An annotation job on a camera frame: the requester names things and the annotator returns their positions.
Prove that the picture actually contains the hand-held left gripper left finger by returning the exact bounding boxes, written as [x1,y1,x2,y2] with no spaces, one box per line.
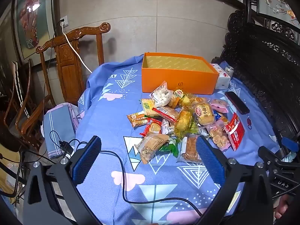
[23,135,104,225]

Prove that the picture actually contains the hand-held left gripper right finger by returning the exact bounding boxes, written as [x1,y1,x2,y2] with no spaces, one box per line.
[194,135,274,225]

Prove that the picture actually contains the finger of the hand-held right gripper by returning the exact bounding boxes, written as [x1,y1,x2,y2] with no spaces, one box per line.
[258,146,285,170]
[281,136,300,154]

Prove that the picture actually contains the yellow cake packet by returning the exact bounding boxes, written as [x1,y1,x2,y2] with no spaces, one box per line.
[175,108,195,137]

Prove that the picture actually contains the orange cardboard box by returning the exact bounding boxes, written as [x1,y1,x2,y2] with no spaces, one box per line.
[141,52,220,96]

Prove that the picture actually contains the person's right hand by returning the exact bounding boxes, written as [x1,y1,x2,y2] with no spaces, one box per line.
[274,193,291,219]

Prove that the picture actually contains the clear toast packet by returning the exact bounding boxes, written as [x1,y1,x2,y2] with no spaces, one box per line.
[177,133,203,164]

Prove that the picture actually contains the black charger adapter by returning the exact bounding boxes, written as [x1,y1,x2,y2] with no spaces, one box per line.
[58,141,74,158]

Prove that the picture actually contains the pink round cookies packet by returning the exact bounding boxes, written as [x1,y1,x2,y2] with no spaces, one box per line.
[206,119,232,152]

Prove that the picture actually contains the red flat snack packet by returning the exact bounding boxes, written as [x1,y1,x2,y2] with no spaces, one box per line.
[223,112,245,151]

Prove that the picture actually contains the blue patterned sheet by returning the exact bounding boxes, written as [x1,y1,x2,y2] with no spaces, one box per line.
[76,54,282,225]

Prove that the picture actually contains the small blue snack packet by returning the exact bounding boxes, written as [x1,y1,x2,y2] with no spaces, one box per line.
[212,111,228,123]

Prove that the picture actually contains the folded blue cloth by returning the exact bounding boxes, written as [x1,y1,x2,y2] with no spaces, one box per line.
[43,103,81,159]

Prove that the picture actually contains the tan bun packet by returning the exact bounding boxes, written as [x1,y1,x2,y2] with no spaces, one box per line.
[193,103,216,127]

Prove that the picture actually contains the small white snack packet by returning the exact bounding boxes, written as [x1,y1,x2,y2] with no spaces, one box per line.
[162,118,176,135]

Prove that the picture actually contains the pink cake packet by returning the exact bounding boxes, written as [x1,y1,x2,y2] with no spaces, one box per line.
[210,98,229,113]

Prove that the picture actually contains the brown cracker packet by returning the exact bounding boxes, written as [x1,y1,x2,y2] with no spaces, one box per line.
[136,133,170,165]

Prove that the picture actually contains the black smartphone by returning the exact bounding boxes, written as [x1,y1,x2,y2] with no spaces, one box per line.
[224,91,250,115]

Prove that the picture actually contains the long red white packet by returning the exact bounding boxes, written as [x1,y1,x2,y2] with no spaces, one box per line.
[152,106,180,123]

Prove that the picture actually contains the orange white snack packet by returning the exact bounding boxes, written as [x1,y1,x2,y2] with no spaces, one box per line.
[127,113,149,128]

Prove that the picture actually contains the red biscuit packet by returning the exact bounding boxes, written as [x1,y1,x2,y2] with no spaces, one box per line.
[140,118,163,137]

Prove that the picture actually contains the yellow red-logo packet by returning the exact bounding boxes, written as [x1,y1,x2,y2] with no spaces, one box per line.
[173,89,197,109]

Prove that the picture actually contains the curved wooden armchair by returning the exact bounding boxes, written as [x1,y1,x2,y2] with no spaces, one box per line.
[5,60,51,151]

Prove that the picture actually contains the green yellow snack packet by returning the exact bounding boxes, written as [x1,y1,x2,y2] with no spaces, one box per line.
[141,98,160,118]

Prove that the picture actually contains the white popcorn packet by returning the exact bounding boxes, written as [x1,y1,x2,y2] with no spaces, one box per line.
[149,81,174,108]

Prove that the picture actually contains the white tissue box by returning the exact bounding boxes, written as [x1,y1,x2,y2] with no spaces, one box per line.
[210,63,232,90]

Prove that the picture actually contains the dark carved wooden furniture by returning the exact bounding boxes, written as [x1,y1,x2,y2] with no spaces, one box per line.
[219,0,300,146]

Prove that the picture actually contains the carved wooden chair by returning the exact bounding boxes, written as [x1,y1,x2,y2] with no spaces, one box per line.
[36,22,111,106]

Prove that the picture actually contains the silver drink can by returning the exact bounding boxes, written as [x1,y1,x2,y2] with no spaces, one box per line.
[224,66,235,80]

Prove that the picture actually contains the flower painting panel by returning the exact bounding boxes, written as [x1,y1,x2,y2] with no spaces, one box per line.
[256,0,300,27]

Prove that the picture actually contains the framed red painting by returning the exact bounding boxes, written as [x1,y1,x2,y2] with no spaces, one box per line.
[13,0,56,60]

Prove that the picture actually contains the black cable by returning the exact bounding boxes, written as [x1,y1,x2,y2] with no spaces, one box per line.
[49,130,205,217]

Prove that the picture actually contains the white power cable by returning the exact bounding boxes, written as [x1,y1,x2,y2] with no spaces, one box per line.
[61,25,93,74]

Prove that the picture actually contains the white wall socket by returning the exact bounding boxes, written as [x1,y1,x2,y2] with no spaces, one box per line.
[59,15,70,28]

